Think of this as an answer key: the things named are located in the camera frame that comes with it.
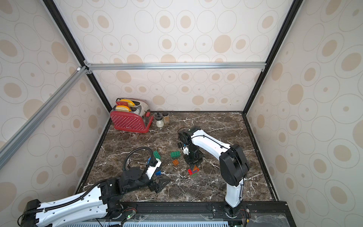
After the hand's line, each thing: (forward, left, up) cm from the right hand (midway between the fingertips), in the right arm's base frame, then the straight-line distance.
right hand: (193, 169), depth 81 cm
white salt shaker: (+39, +27, -3) cm, 47 cm away
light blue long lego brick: (+8, +29, -6) cm, 31 cm away
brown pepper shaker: (+40, +21, -1) cm, 46 cm away
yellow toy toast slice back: (+40, +45, +14) cm, 62 cm away
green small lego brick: (-1, 0, -7) cm, 7 cm away
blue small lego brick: (-1, -1, 0) cm, 1 cm away
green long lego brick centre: (+13, +12, -6) cm, 19 cm away
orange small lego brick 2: (+7, +11, -6) cm, 14 cm away
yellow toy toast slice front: (+34, +48, +15) cm, 61 cm away
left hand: (-8, +12, +9) cm, 17 cm away
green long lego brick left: (+12, +24, -5) cm, 28 cm away
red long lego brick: (-1, +1, -2) cm, 3 cm away
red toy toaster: (+30, +38, +8) cm, 49 cm away
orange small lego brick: (0, -1, +2) cm, 2 cm away
